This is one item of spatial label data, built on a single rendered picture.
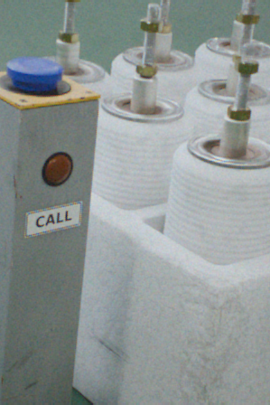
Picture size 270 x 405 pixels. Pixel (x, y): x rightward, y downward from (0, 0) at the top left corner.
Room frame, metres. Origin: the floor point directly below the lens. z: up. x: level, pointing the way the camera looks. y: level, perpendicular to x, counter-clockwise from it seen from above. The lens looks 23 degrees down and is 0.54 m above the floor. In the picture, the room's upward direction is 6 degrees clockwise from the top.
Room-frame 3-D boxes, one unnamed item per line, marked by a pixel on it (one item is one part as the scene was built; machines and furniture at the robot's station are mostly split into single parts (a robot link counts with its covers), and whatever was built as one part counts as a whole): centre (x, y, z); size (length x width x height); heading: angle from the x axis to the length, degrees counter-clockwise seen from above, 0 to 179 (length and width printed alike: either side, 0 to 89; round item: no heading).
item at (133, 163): (0.90, 0.00, 0.16); 0.10 x 0.10 x 0.18
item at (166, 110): (0.90, 0.00, 0.25); 0.08 x 0.08 x 0.01
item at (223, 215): (0.81, -0.08, 0.16); 0.10 x 0.10 x 0.18
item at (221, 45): (1.15, -0.10, 0.25); 0.08 x 0.08 x 0.01
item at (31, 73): (0.73, 0.08, 0.32); 0.04 x 0.04 x 0.02
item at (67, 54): (0.99, 0.08, 0.26); 0.02 x 0.02 x 0.03
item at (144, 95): (0.90, 0.00, 0.26); 0.02 x 0.02 x 0.03
